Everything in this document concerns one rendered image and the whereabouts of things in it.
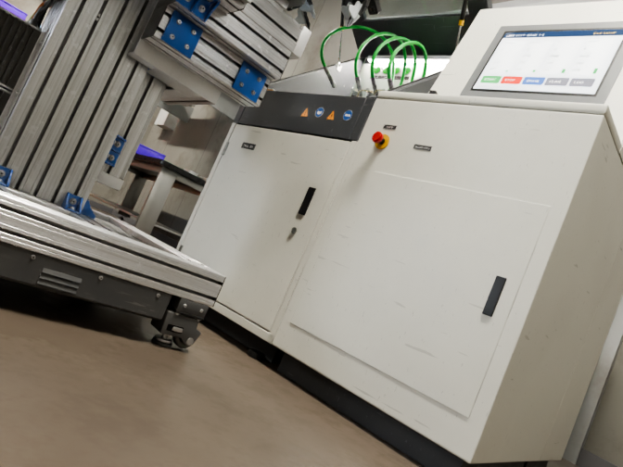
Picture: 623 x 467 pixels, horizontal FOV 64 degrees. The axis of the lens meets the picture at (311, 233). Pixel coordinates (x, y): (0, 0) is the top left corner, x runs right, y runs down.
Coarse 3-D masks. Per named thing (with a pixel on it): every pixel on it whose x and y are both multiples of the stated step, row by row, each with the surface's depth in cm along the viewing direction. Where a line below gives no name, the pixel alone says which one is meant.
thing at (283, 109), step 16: (272, 96) 203; (288, 96) 196; (304, 96) 190; (320, 96) 185; (336, 96) 180; (352, 96) 175; (256, 112) 206; (272, 112) 199; (288, 112) 193; (272, 128) 197; (288, 128) 190; (304, 128) 185; (320, 128) 179; (336, 128) 175; (352, 128) 170
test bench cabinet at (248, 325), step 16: (224, 144) 212; (352, 144) 167; (336, 192) 165; (320, 224) 164; (304, 256) 164; (208, 320) 193; (224, 320) 188; (240, 320) 173; (240, 336) 180; (256, 336) 175; (272, 336) 162; (256, 352) 165; (272, 352) 169
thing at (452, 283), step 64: (448, 64) 190; (384, 128) 161; (448, 128) 146; (512, 128) 134; (576, 128) 123; (384, 192) 153; (448, 192) 139; (512, 192) 128; (576, 192) 119; (320, 256) 160; (384, 256) 145; (448, 256) 133; (512, 256) 123; (576, 256) 131; (320, 320) 152; (384, 320) 138; (448, 320) 127; (512, 320) 118; (576, 320) 146; (320, 384) 149; (384, 384) 133; (448, 384) 122; (512, 384) 120; (448, 448) 117; (512, 448) 133
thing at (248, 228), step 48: (240, 144) 205; (288, 144) 187; (336, 144) 172; (240, 192) 195; (288, 192) 179; (192, 240) 204; (240, 240) 186; (288, 240) 171; (240, 288) 178; (288, 288) 164
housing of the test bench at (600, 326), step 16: (608, 288) 164; (608, 304) 170; (592, 320) 160; (608, 320) 175; (592, 336) 165; (592, 352) 170; (576, 368) 160; (592, 368) 176; (576, 384) 165; (576, 400) 170; (560, 416) 160; (576, 416) 176; (560, 432) 165; (544, 448) 157; (560, 448) 171; (528, 464) 159; (544, 464) 173
